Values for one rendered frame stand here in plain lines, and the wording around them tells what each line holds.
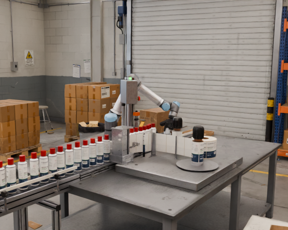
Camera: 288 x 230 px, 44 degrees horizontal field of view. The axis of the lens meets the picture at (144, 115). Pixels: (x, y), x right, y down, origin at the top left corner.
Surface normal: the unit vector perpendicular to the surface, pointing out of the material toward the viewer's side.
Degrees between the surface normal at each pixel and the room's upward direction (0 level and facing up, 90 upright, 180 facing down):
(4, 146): 90
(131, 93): 90
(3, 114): 90
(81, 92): 90
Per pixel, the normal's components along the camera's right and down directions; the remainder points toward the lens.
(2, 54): 0.87, 0.08
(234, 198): -0.58, 0.12
